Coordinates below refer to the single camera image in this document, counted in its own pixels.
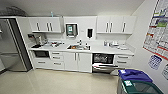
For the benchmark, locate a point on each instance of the stainless steel dishwasher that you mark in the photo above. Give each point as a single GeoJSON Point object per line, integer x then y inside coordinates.
{"type": "Point", "coordinates": [103, 61]}

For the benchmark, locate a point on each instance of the steel sink basin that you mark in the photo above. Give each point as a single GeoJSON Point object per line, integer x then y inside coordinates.
{"type": "Point", "coordinates": [78, 47]}

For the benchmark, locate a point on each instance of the chrome sink faucet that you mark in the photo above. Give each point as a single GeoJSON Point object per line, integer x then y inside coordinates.
{"type": "Point", "coordinates": [80, 43]}

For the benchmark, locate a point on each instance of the white two-door sink cabinet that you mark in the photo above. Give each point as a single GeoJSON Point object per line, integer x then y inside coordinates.
{"type": "Point", "coordinates": [77, 61]}

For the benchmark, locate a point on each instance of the blue dish soap bottle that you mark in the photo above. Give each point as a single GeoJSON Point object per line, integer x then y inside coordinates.
{"type": "Point", "coordinates": [105, 43]}

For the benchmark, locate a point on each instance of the steel paper towel dispenser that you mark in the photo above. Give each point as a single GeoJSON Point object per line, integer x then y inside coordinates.
{"type": "Point", "coordinates": [71, 30]}

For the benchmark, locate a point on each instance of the dish rack with utensils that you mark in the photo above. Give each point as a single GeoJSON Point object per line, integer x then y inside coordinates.
{"type": "Point", "coordinates": [55, 44]}

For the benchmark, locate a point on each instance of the black built-in microwave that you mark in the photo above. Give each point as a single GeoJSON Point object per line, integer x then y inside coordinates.
{"type": "Point", "coordinates": [41, 54]}

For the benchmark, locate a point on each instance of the white wide base drawer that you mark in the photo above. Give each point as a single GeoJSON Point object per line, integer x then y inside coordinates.
{"type": "Point", "coordinates": [41, 62]}

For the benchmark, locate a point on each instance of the small blue bottle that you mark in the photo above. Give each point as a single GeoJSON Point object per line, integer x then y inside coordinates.
{"type": "Point", "coordinates": [52, 14]}

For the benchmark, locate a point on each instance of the blue lidded waste bin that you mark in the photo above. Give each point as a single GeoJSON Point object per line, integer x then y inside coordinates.
{"type": "Point", "coordinates": [133, 75]}

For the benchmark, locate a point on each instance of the stainless steel refrigerator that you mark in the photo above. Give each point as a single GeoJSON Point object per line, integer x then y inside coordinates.
{"type": "Point", "coordinates": [13, 46]}

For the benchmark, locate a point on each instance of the black wall soap dispenser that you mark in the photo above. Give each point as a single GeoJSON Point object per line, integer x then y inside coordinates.
{"type": "Point", "coordinates": [90, 33]}

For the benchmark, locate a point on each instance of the white upper wall cabinet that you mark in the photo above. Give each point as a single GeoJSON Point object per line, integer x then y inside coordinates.
{"type": "Point", "coordinates": [116, 24]}
{"type": "Point", "coordinates": [45, 24]}

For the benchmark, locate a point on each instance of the small blue wall notice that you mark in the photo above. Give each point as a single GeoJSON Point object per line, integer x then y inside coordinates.
{"type": "Point", "coordinates": [155, 62]}

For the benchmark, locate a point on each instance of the large red-edged wall poster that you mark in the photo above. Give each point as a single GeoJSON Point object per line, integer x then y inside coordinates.
{"type": "Point", "coordinates": [158, 30]}

